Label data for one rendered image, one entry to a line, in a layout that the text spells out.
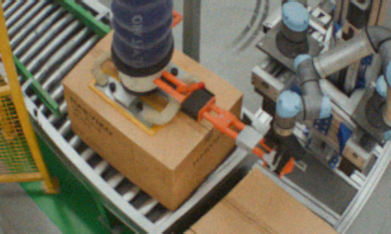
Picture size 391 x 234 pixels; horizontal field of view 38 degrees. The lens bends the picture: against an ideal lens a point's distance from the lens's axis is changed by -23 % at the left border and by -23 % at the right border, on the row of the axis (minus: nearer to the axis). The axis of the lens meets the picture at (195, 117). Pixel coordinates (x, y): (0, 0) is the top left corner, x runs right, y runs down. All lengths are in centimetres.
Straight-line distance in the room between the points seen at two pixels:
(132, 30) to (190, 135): 52
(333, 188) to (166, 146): 111
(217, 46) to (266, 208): 133
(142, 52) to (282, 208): 96
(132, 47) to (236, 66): 161
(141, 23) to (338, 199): 156
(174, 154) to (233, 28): 164
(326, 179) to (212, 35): 118
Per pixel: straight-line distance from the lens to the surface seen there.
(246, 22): 404
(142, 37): 223
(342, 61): 210
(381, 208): 357
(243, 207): 284
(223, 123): 238
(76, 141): 300
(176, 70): 260
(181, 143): 250
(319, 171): 333
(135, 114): 254
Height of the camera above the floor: 314
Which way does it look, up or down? 59 degrees down
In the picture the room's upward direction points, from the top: 1 degrees clockwise
